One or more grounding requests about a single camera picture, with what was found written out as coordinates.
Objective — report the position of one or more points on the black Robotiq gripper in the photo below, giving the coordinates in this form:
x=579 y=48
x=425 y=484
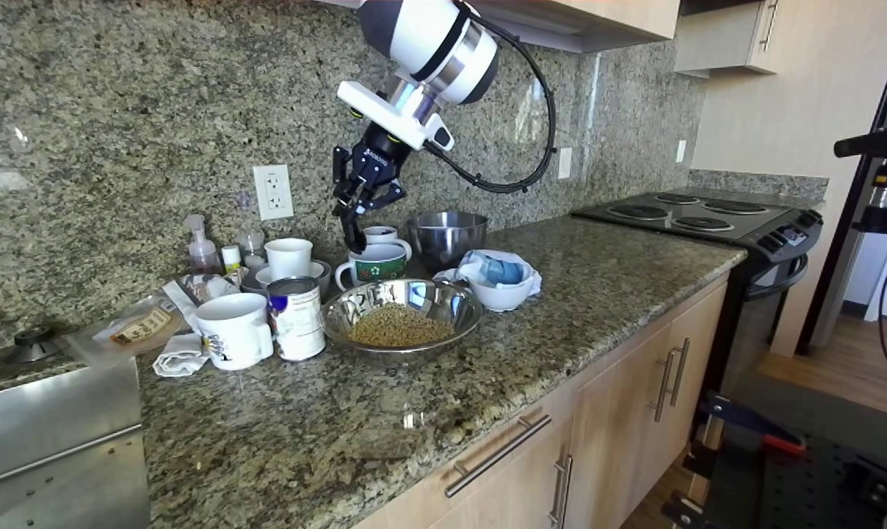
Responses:
x=381 y=171

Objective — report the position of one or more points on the wide shallow silver bowl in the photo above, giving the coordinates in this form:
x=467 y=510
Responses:
x=444 y=308

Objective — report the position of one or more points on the deep silver bowl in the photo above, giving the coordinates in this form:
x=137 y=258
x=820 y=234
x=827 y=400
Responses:
x=447 y=240

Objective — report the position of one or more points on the white ceramic bowl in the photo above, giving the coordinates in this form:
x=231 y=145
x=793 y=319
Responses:
x=506 y=296

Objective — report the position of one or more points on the small white cup red mark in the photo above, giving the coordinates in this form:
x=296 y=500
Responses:
x=382 y=237

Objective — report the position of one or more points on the green Christmas mug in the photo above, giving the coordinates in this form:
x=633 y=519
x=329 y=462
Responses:
x=373 y=269

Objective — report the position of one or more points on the white saucer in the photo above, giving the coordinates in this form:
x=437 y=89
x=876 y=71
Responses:
x=318 y=269

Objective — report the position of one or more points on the white cup with saucer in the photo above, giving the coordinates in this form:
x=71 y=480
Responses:
x=288 y=258

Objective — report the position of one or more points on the white cloth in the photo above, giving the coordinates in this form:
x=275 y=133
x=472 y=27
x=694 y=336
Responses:
x=482 y=265

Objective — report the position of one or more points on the beige grains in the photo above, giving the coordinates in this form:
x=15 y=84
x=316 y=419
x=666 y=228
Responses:
x=401 y=331

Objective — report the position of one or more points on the small white bottle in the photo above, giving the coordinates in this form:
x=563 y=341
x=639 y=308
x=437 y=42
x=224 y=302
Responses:
x=231 y=262

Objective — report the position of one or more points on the white can with blue label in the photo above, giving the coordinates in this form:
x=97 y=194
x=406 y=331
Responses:
x=297 y=328

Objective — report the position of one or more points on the clear small spray bottle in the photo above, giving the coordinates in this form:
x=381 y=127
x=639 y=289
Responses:
x=200 y=250

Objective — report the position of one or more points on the large white mug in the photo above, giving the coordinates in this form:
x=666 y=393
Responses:
x=235 y=336

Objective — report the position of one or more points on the white hexagonal plastic piece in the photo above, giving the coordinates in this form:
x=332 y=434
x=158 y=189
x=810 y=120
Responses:
x=181 y=361

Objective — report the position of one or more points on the clear plastic food package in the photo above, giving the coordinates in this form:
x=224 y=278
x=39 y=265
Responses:
x=141 y=328

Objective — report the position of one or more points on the black electric stove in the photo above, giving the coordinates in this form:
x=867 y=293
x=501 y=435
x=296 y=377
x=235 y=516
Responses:
x=698 y=221

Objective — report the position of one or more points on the wooden lower cabinets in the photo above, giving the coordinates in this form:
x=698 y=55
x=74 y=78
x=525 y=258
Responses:
x=610 y=422

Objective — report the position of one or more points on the wooden cabinet above stove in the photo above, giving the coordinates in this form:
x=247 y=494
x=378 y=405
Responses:
x=726 y=40

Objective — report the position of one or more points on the stainless steel sink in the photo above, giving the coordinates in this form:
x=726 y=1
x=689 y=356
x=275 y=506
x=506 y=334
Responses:
x=52 y=430

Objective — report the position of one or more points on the red and black clamp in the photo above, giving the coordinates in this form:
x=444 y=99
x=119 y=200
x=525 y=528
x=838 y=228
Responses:
x=757 y=430

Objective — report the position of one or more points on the white double wall outlet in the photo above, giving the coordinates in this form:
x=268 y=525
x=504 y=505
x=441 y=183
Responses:
x=275 y=192

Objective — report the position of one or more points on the small white wall outlet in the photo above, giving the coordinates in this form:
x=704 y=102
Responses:
x=564 y=164
x=680 y=150

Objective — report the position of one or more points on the black camera stand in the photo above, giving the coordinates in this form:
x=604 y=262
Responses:
x=873 y=143

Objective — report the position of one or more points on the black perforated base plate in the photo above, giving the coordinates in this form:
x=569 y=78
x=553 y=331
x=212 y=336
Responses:
x=816 y=490

